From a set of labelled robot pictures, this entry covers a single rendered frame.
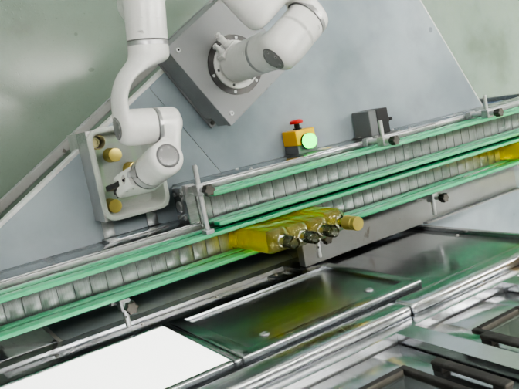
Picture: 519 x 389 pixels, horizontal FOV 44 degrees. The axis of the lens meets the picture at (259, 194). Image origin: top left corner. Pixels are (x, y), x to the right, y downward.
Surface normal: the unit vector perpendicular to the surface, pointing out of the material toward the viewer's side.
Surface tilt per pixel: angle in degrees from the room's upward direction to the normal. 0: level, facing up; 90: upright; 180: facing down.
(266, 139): 0
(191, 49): 5
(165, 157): 15
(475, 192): 0
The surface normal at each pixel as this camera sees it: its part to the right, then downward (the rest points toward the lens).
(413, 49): 0.53, 0.03
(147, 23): 0.22, 0.12
